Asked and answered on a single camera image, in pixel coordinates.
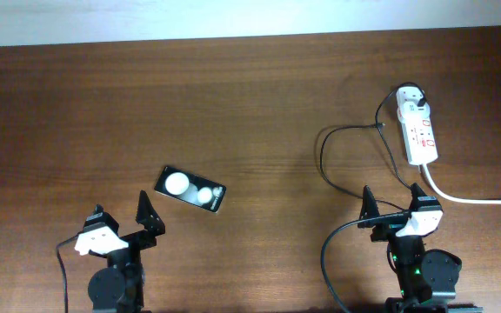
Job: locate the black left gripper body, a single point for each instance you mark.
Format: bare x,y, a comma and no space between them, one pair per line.
131,256

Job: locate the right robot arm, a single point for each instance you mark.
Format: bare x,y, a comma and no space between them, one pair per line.
427,278

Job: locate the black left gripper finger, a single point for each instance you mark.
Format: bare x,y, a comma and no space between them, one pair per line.
99,219
148,217

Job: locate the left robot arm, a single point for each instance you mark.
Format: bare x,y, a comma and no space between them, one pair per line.
119,287

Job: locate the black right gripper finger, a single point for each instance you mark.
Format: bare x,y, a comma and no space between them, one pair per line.
369,207
421,202

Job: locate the white power strip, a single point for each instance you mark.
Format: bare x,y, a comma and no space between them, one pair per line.
419,137

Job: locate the white USB charger adapter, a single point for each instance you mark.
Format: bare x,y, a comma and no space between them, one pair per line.
416,109

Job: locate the black smartphone with lit screen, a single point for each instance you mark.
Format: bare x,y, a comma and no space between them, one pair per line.
190,188

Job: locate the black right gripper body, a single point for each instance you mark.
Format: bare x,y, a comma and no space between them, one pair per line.
404,249

